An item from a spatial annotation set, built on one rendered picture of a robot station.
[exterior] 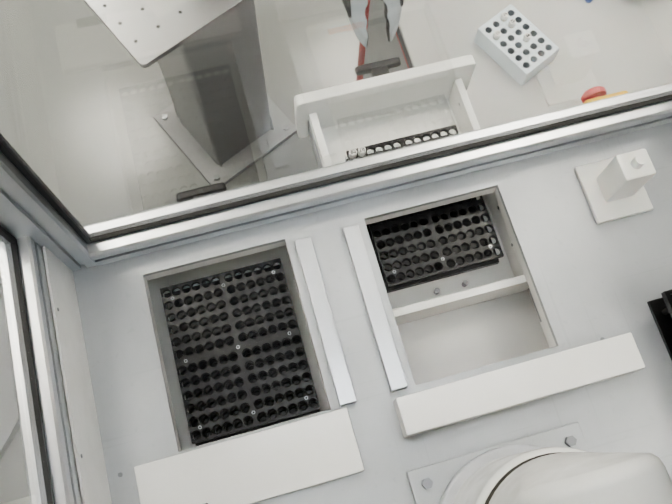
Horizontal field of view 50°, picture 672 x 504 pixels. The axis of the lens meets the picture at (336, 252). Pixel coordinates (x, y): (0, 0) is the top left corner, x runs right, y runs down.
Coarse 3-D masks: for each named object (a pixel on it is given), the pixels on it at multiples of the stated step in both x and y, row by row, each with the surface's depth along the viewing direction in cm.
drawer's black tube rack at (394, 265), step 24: (408, 216) 107; (432, 216) 108; (456, 216) 111; (480, 216) 107; (384, 240) 106; (408, 240) 109; (432, 240) 106; (456, 240) 106; (480, 240) 107; (384, 264) 105; (408, 264) 108; (432, 264) 105; (456, 264) 105; (480, 264) 108
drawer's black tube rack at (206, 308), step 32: (224, 288) 103; (256, 288) 103; (192, 320) 102; (224, 320) 105; (256, 320) 105; (288, 320) 102; (192, 352) 104; (224, 352) 100; (256, 352) 104; (288, 352) 103; (192, 384) 99; (224, 384) 99; (256, 384) 99; (288, 384) 102; (192, 416) 97; (224, 416) 101; (256, 416) 98; (288, 416) 98
